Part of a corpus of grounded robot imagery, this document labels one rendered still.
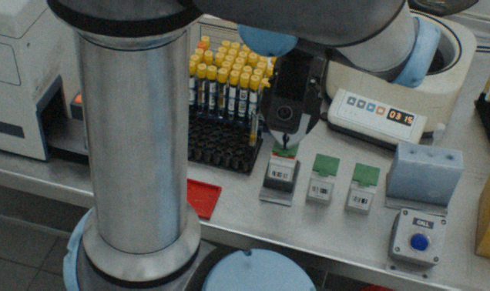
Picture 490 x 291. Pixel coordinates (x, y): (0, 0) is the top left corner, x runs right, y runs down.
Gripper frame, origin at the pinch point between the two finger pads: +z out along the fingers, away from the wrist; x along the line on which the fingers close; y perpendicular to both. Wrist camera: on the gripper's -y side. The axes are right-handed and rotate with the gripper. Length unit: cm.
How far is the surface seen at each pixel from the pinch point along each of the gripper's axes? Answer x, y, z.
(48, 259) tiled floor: 68, 29, 97
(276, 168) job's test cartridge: 0.7, -1.5, 3.9
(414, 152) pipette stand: -19.8, 4.5, -0.1
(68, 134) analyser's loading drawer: 35.8, -2.3, 5.9
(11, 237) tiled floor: 82, 33, 97
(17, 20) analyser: 38.6, -5.7, -18.4
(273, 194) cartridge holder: 0.5, -3.1, 8.5
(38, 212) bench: 65, 26, 71
